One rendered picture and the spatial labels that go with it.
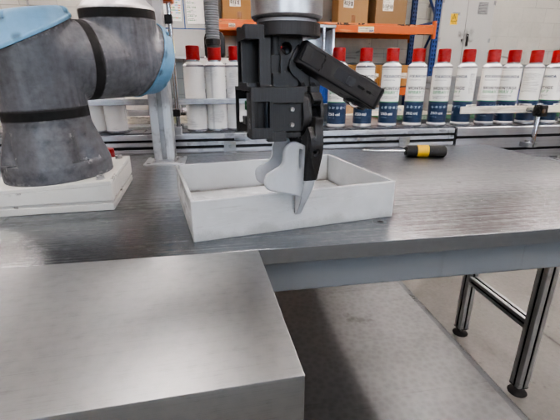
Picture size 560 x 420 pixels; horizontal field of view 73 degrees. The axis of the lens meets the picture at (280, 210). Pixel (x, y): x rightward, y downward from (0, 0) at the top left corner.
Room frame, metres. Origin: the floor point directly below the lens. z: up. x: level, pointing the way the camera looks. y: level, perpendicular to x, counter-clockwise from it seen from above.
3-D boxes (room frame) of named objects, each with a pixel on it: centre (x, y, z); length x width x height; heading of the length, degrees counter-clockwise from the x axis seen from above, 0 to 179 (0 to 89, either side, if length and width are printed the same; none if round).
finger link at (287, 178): (0.43, -0.01, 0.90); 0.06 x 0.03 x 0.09; 109
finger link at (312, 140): (0.43, -0.03, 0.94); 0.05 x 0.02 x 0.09; 19
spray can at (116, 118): (0.98, 0.41, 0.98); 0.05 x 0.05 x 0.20
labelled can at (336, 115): (1.07, -0.16, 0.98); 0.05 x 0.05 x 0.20
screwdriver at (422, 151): (0.91, -0.30, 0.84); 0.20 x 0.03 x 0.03; 85
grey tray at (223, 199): (0.54, 0.01, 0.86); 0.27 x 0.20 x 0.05; 109
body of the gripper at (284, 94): (0.44, 0.00, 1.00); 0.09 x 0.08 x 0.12; 109
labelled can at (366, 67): (1.09, -0.23, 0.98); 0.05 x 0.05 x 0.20
